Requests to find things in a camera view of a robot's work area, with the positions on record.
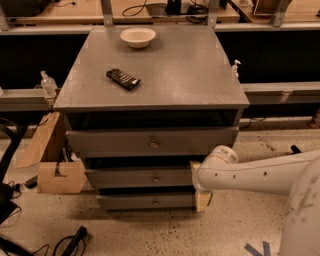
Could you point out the white pump bottle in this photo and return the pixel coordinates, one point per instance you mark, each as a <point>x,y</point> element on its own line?
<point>235,66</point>

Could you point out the grey bottom drawer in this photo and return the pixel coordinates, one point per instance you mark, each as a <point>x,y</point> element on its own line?
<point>145,201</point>

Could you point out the grey drawer cabinet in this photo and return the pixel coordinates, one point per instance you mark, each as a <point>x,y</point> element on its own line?
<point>186,81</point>

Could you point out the black power strip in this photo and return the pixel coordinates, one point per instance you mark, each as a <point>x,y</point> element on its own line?
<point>80,235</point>

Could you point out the grey drawer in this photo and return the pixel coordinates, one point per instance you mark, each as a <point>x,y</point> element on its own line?
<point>134,178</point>
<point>145,201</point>
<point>149,142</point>

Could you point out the black snack bar packet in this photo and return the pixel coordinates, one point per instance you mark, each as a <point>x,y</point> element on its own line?
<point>123,79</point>

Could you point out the white bowl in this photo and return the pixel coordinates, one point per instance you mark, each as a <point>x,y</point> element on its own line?
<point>138,38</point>

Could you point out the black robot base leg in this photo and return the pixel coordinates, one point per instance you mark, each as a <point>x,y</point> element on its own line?
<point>295,149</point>

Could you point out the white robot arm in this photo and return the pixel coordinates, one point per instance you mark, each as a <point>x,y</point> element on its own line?
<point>297,176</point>

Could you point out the clear sanitizer bottle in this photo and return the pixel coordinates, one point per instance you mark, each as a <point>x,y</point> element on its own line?
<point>48,84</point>

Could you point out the yellow foam padded gripper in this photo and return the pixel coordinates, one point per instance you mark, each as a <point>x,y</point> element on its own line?
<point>201,176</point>

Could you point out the grey top drawer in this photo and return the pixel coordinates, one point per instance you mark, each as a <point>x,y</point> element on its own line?
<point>149,142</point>

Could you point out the brown cardboard box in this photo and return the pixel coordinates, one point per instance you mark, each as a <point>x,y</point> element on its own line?
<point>45,153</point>

